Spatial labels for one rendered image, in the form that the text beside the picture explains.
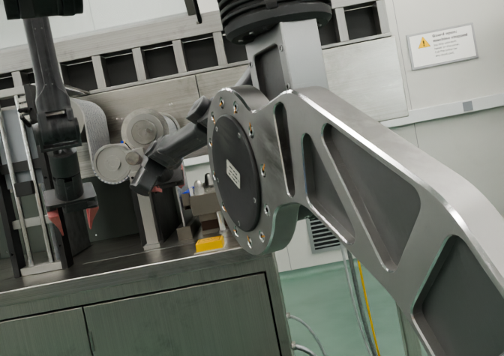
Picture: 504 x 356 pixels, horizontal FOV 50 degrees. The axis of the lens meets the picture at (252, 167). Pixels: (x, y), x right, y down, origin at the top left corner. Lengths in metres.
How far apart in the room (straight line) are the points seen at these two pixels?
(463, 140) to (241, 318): 3.40
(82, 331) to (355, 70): 1.27
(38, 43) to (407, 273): 0.90
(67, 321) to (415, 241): 1.29
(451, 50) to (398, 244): 4.25
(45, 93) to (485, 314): 0.93
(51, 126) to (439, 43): 3.81
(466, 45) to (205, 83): 3.00
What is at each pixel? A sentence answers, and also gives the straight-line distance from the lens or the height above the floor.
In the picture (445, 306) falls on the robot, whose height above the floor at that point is 1.04.
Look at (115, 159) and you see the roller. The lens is 1.72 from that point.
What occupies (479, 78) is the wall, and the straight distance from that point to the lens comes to 4.68.
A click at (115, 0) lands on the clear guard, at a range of 2.05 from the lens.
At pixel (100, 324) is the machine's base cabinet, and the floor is 0.76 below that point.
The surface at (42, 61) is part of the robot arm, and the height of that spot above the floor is 1.39.
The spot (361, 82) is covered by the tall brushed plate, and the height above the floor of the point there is 1.30.
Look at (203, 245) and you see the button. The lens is 1.43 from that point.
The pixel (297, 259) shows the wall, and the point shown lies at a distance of 4.44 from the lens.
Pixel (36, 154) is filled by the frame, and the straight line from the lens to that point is 1.69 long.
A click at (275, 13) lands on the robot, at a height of 1.30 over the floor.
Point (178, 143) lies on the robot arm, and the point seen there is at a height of 1.19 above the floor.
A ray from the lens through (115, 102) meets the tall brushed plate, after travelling 2.06.
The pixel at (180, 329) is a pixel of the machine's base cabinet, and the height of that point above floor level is 0.71.
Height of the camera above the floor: 1.17
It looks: 3 degrees down
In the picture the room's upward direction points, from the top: 11 degrees counter-clockwise
